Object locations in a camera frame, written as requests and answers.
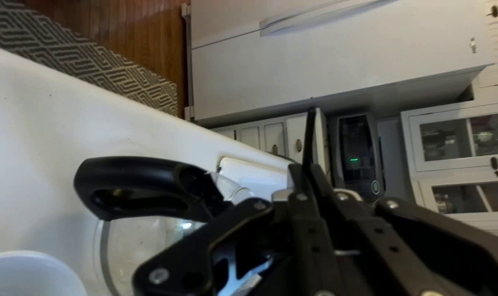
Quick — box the black microwave oven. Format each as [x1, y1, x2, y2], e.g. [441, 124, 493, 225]
[334, 111, 388, 200]

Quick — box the grey white patterned rug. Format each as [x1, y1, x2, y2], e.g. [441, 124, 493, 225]
[0, 0, 183, 119]

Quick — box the white refrigerator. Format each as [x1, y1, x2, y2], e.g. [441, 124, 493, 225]
[188, 0, 493, 124]

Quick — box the white sink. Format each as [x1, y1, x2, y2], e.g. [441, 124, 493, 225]
[216, 154, 294, 203]

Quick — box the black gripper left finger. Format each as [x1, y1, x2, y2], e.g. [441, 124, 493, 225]
[132, 162, 337, 296]

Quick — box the light blue plastic cup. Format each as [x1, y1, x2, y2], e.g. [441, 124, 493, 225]
[0, 249, 89, 296]

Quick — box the white drawer cabinet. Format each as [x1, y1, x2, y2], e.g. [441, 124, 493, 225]
[209, 111, 311, 165]

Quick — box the double glass-door wall cabinet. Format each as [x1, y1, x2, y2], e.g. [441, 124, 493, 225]
[400, 100, 498, 221]

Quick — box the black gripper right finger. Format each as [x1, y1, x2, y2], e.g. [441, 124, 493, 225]
[312, 162, 498, 296]

